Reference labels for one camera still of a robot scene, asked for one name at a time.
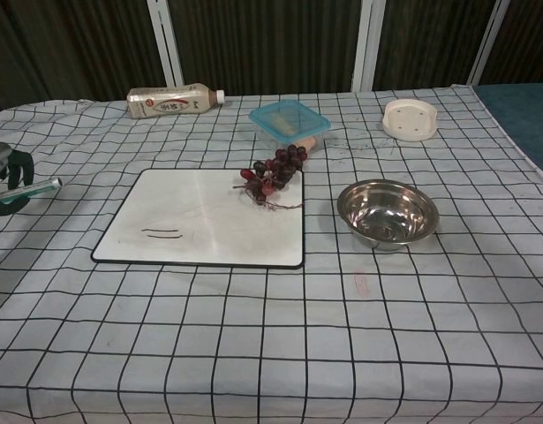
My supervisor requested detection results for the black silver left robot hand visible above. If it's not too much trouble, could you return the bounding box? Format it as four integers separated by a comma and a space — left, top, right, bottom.
0, 140, 35, 217

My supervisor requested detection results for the green whiteboard marker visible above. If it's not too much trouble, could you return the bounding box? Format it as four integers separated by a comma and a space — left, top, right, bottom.
0, 177, 63, 205

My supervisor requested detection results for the black-framed whiteboard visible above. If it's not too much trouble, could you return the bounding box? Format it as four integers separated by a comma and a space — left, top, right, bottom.
90, 168, 306, 269

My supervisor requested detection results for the beige drink bottle brown cap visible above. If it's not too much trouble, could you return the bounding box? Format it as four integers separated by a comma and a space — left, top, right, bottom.
126, 82, 227, 119

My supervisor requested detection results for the red grape bunch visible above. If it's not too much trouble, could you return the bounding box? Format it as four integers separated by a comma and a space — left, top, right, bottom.
232, 144, 308, 210

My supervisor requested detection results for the blue-lidded clear plastic container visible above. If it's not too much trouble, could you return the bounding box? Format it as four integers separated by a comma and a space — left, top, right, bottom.
248, 100, 332, 152

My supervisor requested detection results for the dark pleated curtain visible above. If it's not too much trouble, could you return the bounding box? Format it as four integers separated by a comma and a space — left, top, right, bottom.
0, 0, 543, 117

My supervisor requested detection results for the white black checkered tablecloth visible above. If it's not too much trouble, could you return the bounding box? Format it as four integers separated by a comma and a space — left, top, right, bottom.
0, 86, 543, 424

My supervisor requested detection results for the stainless steel bowl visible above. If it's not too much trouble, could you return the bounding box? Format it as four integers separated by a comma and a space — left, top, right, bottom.
336, 178, 441, 253

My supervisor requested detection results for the white soap dish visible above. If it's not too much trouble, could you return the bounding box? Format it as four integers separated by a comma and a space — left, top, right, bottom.
382, 99, 438, 142

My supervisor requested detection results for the white metal post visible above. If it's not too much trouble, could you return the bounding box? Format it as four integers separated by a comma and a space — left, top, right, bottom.
351, 0, 388, 93
466, 0, 511, 87
147, 0, 186, 87

